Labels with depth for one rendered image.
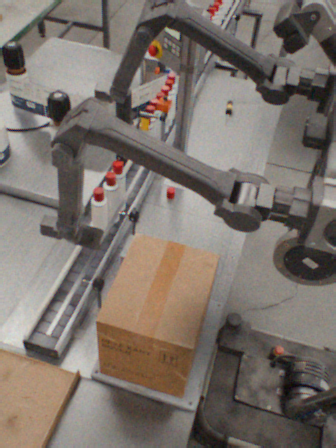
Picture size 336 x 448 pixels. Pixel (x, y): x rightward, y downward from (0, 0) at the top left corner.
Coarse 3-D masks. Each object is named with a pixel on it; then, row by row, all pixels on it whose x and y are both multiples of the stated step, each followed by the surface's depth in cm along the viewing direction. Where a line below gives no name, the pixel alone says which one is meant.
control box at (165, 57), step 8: (208, 16) 149; (160, 40) 159; (176, 40) 152; (160, 48) 160; (200, 48) 155; (160, 56) 162; (168, 56) 159; (200, 56) 158; (168, 64) 161; (176, 64) 157; (200, 64) 160; (176, 72) 159
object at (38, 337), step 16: (176, 112) 217; (128, 176) 185; (144, 176) 186; (128, 208) 173; (80, 256) 157; (96, 256) 157; (80, 272) 152; (64, 288) 148; (80, 288) 148; (48, 304) 144; (48, 320) 140; (64, 320) 140; (32, 336) 136
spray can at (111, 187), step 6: (108, 174) 154; (114, 174) 154; (108, 180) 154; (114, 180) 154; (108, 186) 156; (114, 186) 156; (108, 192) 156; (114, 192) 157; (108, 198) 158; (114, 198) 159; (108, 204) 161; (114, 204) 161; (108, 210) 163; (114, 210) 163; (108, 216) 165; (108, 222) 167
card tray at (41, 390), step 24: (0, 360) 136; (24, 360) 136; (0, 384) 131; (24, 384) 131; (48, 384) 132; (72, 384) 130; (0, 408) 127; (24, 408) 127; (48, 408) 127; (0, 432) 123; (24, 432) 123; (48, 432) 120
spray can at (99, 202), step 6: (96, 192) 148; (102, 192) 148; (96, 198) 149; (102, 198) 150; (96, 204) 150; (102, 204) 151; (96, 210) 152; (102, 210) 152; (96, 216) 154; (102, 216) 154; (96, 222) 156; (102, 222) 156; (102, 228) 158
